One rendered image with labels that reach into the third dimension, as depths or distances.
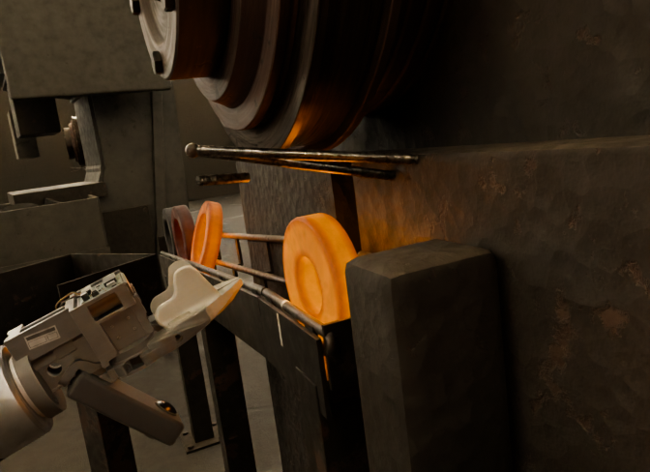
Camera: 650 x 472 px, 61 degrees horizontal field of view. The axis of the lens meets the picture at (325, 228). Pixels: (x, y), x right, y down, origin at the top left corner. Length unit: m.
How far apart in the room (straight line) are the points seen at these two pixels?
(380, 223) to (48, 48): 2.76
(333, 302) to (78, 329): 0.24
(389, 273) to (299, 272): 0.27
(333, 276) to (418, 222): 0.10
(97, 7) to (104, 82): 0.38
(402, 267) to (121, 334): 0.28
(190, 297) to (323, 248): 0.14
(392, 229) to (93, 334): 0.30
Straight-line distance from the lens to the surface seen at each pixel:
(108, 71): 3.25
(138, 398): 0.59
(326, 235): 0.57
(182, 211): 1.48
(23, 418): 0.56
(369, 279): 0.41
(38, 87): 3.18
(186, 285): 0.55
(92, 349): 0.57
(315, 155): 0.50
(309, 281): 0.65
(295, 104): 0.50
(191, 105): 10.84
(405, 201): 0.54
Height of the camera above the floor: 0.90
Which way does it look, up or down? 9 degrees down
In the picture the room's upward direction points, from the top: 7 degrees counter-clockwise
